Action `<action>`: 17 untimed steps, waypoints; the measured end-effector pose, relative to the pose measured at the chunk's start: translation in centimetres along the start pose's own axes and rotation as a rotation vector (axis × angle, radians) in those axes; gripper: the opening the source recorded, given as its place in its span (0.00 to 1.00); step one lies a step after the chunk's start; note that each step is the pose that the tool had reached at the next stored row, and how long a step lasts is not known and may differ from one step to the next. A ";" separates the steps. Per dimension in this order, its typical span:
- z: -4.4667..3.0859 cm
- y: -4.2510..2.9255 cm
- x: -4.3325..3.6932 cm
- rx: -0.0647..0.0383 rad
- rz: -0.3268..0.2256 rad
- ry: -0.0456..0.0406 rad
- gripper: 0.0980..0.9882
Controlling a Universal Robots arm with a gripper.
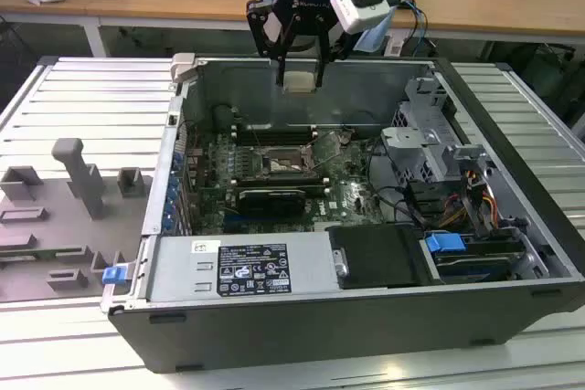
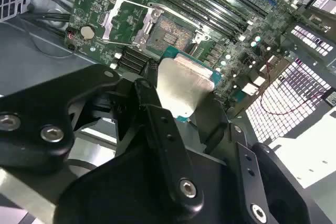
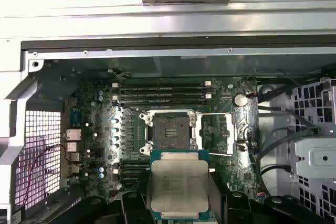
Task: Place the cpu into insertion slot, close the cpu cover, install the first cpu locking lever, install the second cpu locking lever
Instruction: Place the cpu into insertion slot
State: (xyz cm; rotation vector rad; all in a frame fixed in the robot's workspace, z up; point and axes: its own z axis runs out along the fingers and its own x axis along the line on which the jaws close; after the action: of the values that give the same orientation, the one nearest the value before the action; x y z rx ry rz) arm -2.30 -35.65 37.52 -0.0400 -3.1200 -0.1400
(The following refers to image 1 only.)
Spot silver CPU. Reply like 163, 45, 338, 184
282, 70, 320, 95

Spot black graphics card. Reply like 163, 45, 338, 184
237, 186, 306, 218

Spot blue case latch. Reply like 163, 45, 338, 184
102, 266, 127, 287

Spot blue cable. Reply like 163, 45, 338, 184
401, 0, 430, 58

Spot orange yellow power wires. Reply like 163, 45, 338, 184
438, 169, 500, 227

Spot black PC case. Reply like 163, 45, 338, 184
99, 52, 585, 375

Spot CPU socket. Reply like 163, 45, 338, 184
256, 145, 319, 180

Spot grey case handle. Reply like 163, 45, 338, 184
169, 52, 198, 85

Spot grey parts rack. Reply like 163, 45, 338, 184
0, 137, 154, 304

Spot black plastic shroud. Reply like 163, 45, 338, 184
327, 224, 433, 291

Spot silver drive cage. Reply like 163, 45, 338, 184
379, 75, 497, 185

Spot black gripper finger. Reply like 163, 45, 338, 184
246, 0, 298, 88
314, 15, 363, 89

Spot black connector block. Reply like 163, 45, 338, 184
405, 178, 463, 229

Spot thick black cable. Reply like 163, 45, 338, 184
365, 136, 431, 229

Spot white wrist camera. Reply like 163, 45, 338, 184
329, 0, 393, 36

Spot hard disk in blue carrier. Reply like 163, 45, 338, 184
423, 232, 527, 284

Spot green motherboard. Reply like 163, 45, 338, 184
189, 127, 394, 235

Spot grey power supply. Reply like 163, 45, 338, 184
144, 230, 342, 302

